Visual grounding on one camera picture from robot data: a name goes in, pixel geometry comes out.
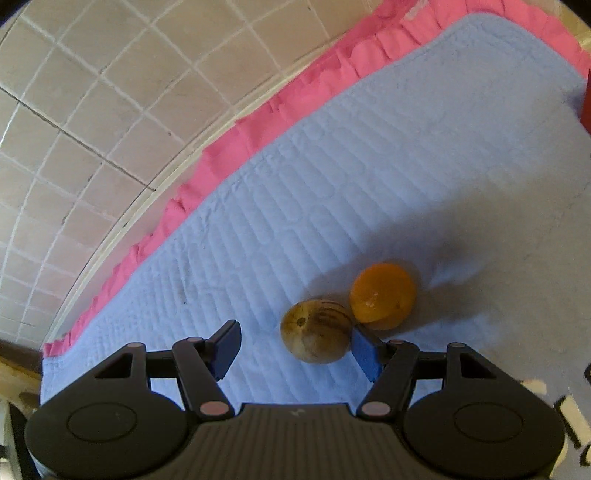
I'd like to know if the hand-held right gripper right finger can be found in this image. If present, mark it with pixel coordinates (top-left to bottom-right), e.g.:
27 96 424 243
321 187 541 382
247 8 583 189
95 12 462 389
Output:
351 324 502 421

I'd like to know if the red cardboard box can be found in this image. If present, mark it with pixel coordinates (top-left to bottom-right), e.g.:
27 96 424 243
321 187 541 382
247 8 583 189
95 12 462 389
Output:
581 69 591 137

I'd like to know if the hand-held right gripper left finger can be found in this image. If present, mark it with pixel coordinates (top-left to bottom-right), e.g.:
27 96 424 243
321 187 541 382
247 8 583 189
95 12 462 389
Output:
95 320 242 420

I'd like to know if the blue mat with pink frill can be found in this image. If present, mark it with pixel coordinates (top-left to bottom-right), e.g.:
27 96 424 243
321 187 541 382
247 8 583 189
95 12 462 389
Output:
41 0 591 480

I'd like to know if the orange tangerine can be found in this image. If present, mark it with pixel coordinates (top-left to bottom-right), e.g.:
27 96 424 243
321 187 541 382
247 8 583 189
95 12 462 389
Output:
349 263 417 330

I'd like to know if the brown striped round fruit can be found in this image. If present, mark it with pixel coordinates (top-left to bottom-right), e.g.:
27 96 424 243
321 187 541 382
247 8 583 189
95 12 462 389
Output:
280 299 354 364

